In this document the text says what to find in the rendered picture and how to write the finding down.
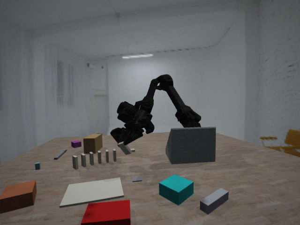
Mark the orange-brown rectangular block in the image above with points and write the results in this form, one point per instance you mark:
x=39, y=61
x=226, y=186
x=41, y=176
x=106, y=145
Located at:
x=18, y=196

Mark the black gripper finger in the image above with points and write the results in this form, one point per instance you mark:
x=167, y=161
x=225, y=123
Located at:
x=122, y=135
x=133, y=134

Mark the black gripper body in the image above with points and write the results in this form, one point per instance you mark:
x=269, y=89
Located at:
x=142, y=122

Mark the red box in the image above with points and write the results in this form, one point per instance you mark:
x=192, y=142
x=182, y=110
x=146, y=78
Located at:
x=107, y=213

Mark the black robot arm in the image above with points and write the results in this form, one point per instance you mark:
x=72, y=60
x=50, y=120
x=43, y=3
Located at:
x=185, y=115

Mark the small purple block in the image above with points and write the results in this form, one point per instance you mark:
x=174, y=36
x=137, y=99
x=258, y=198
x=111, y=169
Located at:
x=76, y=144

